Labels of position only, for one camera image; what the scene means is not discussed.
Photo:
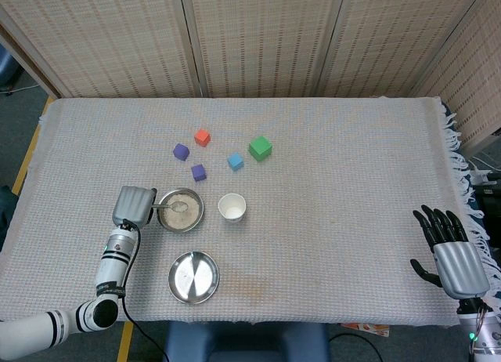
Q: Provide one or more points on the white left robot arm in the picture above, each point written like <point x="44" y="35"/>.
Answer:
<point x="113" y="264"/>

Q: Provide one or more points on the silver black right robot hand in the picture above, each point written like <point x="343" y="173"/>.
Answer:
<point x="460" y="268"/>

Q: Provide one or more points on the round steel bowl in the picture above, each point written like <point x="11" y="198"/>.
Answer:
<point x="200" y="217"/>

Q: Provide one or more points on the white waffle weave tablecloth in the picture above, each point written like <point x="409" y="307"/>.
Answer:
<point x="332" y="229"/>

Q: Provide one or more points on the light blue foam cube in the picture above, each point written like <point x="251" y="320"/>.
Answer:
<point x="236" y="161"/>

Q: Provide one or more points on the round steel plate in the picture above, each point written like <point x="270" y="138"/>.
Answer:
<point x="193" y="277"/>

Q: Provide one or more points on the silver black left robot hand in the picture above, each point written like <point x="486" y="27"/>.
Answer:
<point x="131" y="205"/>

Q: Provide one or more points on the purple foam cube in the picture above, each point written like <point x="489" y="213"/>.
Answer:
<point x="181" y="152"/>
<point x="199" y="172"/>

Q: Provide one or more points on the orange foam cube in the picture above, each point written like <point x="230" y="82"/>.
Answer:
<point x="202" y="138"/>

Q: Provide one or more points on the blue padded seat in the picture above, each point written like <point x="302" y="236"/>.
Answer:
<point x="246" y="342"/>

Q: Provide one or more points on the small steel spoon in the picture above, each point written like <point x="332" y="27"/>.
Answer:
<point x="179" y="206"/>

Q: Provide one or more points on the black equipment box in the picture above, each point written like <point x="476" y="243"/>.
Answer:
<point x="489" y="205"/>

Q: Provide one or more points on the orange white paper package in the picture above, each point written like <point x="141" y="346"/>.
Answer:
<point x="366" y="329"/>

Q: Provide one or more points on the white power strip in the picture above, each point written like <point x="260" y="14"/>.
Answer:
<point x="485" y="176"/>

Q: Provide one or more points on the white paper cup blue logo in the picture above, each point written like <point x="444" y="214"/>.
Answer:
<point x="231" y="209"/>

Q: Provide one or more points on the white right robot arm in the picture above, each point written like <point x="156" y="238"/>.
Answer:
<point x="485" y="338"/>

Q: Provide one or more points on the woven bamboo folding screen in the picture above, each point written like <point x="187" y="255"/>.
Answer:
<point x="254" y="37"/>

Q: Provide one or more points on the large green foam cube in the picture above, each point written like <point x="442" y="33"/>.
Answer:
<point x="260" y="148"/>

